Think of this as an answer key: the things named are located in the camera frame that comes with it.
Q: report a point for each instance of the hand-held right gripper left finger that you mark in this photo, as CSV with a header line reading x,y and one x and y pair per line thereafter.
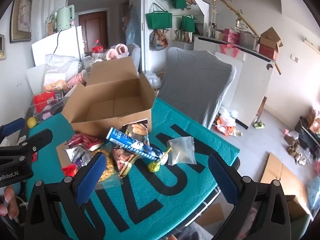
x,y
91,180

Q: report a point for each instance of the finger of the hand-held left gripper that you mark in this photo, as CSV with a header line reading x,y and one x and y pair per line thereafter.
x,y
12,128
37,140

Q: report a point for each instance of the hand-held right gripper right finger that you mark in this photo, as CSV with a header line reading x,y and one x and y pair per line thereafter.
x,y
222,177

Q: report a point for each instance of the yellow snack bag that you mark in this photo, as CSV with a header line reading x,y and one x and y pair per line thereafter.
x,y
108,167

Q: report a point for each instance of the tan paper box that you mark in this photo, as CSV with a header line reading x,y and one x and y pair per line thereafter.
x,y
61,155

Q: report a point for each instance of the silver purple snack packet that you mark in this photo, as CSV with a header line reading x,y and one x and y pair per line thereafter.
x,y
77,155

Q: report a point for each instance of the brown snack packet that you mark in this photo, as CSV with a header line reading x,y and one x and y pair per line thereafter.
x,y
122,162

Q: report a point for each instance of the red snack packet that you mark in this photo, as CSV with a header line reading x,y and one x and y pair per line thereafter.
x,y
86,141

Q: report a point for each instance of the clear zip bag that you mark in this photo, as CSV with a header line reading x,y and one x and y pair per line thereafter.
x,y
181,150

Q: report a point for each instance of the blue tablet tube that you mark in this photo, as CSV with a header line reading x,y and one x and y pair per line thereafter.
x,y
130,142

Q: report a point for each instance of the brown cardboard box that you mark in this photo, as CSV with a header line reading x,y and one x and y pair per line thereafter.
x,y
105,125

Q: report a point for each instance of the green lollipop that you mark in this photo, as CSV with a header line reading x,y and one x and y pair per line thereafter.
x,y
153,168

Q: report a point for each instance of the person's left hand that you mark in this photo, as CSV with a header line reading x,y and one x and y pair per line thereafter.
x,y
8,202

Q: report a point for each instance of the yellow lemon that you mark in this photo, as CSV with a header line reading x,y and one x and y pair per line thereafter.
x,y
32,122

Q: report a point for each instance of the small red wrapper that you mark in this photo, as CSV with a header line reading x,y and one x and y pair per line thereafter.
x,y
70,170

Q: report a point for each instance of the clear plastic bin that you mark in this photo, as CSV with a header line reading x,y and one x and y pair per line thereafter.
x,y
50,112

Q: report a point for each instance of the teal printed mat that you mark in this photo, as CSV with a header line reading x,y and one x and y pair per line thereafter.
x,y
220,142

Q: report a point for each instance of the large red packet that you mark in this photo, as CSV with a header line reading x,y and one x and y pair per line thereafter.
x,y
45,101

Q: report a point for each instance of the pile of crumpled wrappers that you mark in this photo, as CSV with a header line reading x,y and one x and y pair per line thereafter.
x,y
227,123

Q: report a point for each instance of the flat cardboard sheet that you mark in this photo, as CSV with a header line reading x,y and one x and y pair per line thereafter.
x,y
285,182

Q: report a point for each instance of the small green toy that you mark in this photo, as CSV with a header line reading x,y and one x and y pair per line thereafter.
x,y
259,124

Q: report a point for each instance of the clear bag of chips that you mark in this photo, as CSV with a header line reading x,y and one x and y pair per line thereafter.
x,y
57,75

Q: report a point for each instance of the pink paper cups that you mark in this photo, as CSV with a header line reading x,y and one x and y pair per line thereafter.
x,y
77,80

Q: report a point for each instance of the brown boots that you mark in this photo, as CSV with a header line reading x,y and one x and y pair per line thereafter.
x,y
292,143

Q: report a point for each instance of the small framed picture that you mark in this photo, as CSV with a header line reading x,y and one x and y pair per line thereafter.
x,y
2,47

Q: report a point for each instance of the black crate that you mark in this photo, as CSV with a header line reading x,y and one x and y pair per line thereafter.
x,y
307,135

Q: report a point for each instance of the white cabinet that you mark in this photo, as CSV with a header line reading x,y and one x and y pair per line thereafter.
x,y
252,85

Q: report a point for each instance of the grey covered chair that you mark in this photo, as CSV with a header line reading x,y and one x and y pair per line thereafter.
x,y
135,57
195,80

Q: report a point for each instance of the white fridge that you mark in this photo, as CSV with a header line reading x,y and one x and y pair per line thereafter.
x,y
67,42

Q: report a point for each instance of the red cola bottle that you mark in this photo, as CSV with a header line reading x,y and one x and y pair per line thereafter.
x,y
97,47

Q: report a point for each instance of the pink fluffy slipper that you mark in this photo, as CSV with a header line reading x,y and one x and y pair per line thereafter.
x,y
120,48
109,54

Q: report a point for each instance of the gold framed picture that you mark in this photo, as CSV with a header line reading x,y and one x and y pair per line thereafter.
x,y
21,16

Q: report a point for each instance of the crumpled clear plastic bags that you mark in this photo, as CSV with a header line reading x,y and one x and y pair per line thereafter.
x,y
153,80

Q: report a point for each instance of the mint green kettle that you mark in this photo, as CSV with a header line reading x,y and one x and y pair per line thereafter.
x,y
65,18

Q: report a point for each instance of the brown door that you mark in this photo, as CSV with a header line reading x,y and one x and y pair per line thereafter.
x,y
93,30

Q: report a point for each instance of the open cardboard carton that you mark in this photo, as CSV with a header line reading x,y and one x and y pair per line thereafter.
x,y
268,47

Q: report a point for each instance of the grey storage container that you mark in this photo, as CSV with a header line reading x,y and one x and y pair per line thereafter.
x,y
248,40

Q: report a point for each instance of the pink gift box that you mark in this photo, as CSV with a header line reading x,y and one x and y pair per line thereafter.
x,y
231,35

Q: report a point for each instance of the blue plastic bag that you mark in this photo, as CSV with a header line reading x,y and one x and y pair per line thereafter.
x,y
132,27

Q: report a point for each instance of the patterned shopping bag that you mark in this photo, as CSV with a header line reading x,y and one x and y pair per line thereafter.
x,y
158,41

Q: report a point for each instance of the tall glass bottle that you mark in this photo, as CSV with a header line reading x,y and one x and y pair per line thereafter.
x,y
214,22

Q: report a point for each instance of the large green tote bag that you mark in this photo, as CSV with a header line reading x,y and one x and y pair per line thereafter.
x,y
158,20

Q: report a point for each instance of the bamboo pole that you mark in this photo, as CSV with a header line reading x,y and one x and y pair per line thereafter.
x,y
231,7

